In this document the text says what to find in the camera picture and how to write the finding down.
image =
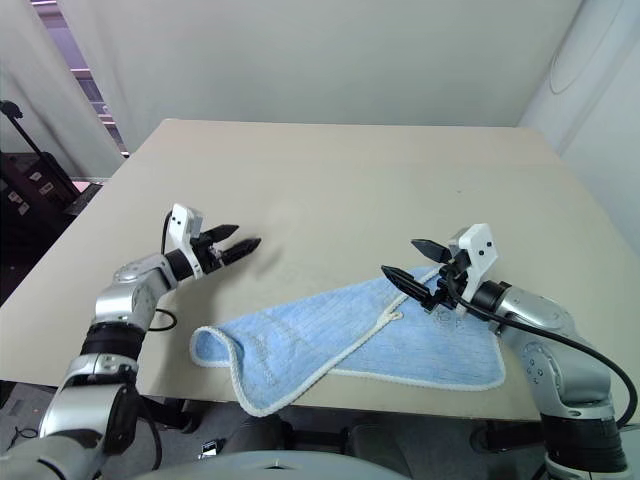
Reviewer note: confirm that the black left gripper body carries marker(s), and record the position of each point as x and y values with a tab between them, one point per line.
207	255

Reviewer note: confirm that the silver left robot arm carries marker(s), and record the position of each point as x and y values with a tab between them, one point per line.
120	300

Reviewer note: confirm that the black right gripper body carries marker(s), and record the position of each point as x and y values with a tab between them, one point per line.
447	295

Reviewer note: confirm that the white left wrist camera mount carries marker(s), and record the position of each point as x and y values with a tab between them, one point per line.
181	225

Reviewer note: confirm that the black case with stickers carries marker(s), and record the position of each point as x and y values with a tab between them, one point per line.
30	200

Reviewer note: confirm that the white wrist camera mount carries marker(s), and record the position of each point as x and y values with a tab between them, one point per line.
480	250
181	225

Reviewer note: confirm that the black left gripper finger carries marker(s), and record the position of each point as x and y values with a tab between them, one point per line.
240	250
222	232

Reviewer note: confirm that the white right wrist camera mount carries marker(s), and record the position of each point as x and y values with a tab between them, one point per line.
480	250

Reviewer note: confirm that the white curtain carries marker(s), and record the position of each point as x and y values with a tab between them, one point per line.
595	100
45	100

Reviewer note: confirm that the silver robot torso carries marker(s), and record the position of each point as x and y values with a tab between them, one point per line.
300	467

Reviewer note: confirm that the black tripod stand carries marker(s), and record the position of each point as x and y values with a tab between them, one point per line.
9	109

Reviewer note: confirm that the small black white plug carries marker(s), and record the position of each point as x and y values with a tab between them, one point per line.
211	448

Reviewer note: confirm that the black table frame bar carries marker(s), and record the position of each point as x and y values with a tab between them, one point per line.
510	431

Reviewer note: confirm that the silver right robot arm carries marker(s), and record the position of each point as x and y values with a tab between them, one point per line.
545	310

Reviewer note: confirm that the light blue towel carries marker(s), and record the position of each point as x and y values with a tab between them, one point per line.
310	325

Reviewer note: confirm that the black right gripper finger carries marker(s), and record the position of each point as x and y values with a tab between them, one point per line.
432	251
410	287

